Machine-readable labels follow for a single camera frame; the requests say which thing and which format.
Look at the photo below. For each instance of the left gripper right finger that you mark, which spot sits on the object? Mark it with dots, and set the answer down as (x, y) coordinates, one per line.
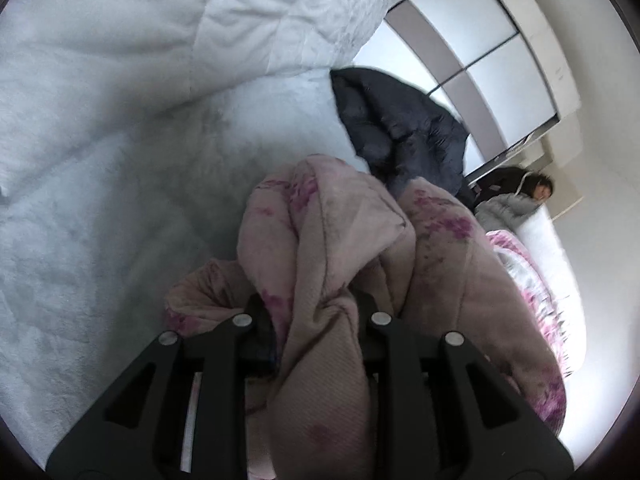
(370, 316)

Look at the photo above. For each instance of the white quilted headboard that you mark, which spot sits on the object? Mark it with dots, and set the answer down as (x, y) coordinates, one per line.
(73, 71)

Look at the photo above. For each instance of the grey fleece bed cover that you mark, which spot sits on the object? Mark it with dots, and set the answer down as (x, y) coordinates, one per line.
(87, 258)

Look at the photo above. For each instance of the white sliding door wardrobe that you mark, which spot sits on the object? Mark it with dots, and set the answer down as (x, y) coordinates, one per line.
(470, 57)

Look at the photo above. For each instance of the dark-haired person lying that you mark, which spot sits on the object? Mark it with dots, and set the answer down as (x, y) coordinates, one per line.
(509, 196)

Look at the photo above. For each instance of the pink white floral blanket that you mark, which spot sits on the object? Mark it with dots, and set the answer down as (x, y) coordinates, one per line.
(536, 293)

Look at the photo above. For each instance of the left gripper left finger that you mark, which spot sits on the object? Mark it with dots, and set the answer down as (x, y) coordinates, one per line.
(261, 358)

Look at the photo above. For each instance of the white folded duvet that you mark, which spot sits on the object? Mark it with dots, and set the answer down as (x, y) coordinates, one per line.
(541, 240)

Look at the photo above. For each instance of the black puffy jacket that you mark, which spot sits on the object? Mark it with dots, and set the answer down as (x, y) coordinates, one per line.
(400, 132)

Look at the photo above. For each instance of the pink floral beige garment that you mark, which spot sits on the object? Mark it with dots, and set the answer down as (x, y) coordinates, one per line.
(313, 235)

